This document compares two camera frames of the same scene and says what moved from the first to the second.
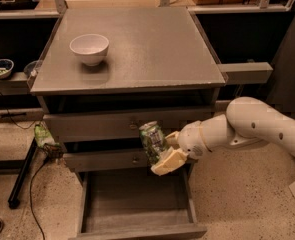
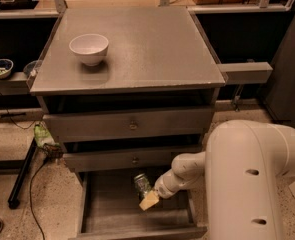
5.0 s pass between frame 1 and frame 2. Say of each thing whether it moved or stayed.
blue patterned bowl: stayed
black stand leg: stayed
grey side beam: stayed
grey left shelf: stayed
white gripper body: moved
